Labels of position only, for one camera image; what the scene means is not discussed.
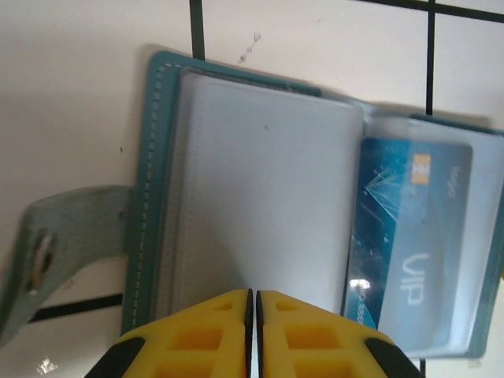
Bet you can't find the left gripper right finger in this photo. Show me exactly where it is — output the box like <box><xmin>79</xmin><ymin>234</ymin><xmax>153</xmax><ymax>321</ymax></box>
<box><xmin>255</xmin><ymin>290</ymin><xmax>421</xmax><ymax>378</ymax></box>

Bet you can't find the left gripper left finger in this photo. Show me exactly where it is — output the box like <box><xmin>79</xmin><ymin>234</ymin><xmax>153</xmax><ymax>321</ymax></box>
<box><xmin>98</xmin><ymin>289</ymin><xmax>254</xmax><ymax>378</ymax></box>

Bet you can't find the teal card holder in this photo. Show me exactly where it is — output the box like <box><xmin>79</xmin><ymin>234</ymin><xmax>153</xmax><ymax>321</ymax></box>
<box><xmin>0</xmin><ymin>50</ymin><xmax>504</xmax><ymax>360</ymax></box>

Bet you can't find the blue VIP card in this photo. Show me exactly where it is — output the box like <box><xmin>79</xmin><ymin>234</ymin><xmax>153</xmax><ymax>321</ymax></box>
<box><xmin>340</xmin><ymin>135</ymin><xmax>474</xmax><ymax>350</ymax></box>

